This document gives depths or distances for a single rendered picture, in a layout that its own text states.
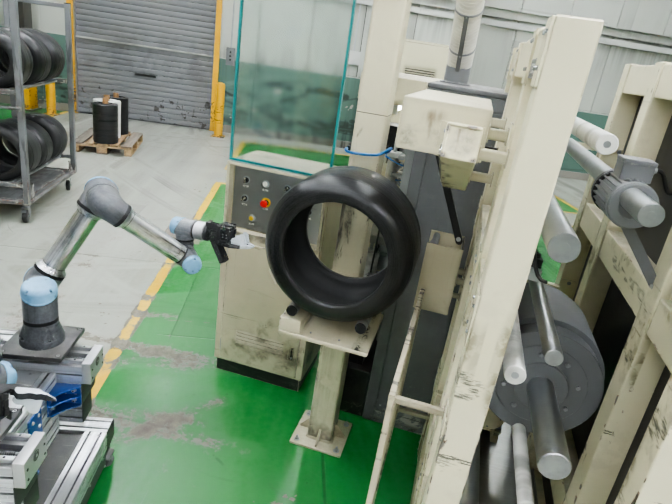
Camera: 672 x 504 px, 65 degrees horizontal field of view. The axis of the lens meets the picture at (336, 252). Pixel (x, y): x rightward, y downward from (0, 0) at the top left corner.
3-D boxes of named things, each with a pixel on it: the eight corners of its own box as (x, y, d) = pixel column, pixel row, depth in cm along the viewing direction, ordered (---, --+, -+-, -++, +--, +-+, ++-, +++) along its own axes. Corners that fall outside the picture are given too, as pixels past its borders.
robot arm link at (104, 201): (102, 186, 179) (210, 260, 207) (99, 178, 188) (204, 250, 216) (80, 212, 179) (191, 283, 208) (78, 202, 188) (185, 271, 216)
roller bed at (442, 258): (418, 289, 242) (431, 229, 231) (450, 297, 239) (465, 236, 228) (413, 307, 224) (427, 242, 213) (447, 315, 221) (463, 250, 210)
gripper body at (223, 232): (230, 229, 207) (202, 222, 209) (228, 249, 210) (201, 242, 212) (238, 224, 214) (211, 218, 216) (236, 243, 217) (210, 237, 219)
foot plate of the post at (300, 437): (305, 411, 289) (306, 405, 288) (352, 425, 284) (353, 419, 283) (289, 442, 265) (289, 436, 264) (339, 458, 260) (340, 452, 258)
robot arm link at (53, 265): (14, 299, 191) (97, 177, 188) (17, 282, 203) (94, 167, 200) (47, 312, 198) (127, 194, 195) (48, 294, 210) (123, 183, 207)
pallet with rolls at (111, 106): (91, 136, 854) (89, 87, 827) (143, 141, 872) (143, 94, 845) (71, 151, 745) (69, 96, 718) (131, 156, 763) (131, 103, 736)
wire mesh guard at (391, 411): (394, 409, 254) (423, 279, 229) (398, 410, 254) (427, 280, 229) (351, 569, 172) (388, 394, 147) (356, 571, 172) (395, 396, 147)
